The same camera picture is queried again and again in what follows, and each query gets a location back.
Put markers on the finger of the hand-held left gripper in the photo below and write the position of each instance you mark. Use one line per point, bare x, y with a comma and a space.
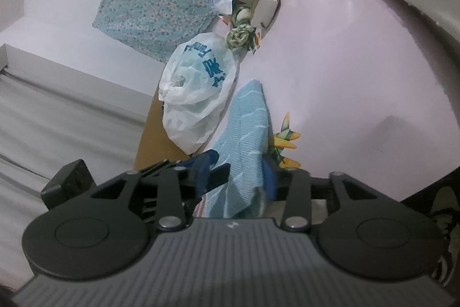
220, 175

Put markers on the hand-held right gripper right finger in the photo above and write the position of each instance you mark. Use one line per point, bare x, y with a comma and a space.
270, 183

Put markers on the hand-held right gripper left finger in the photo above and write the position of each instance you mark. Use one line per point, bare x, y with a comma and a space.
203, 168

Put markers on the blue checked towel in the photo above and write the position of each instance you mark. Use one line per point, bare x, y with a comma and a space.
244, 134

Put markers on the cardboard box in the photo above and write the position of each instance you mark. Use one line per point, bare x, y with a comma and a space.
151, 145

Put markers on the yellow green plush toy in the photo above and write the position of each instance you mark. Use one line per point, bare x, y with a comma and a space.
284, 145

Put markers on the green white scrunchie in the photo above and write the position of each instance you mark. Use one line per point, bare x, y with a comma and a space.
239, 33

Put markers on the dark printed cloth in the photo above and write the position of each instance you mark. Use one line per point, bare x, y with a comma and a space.
442, 213

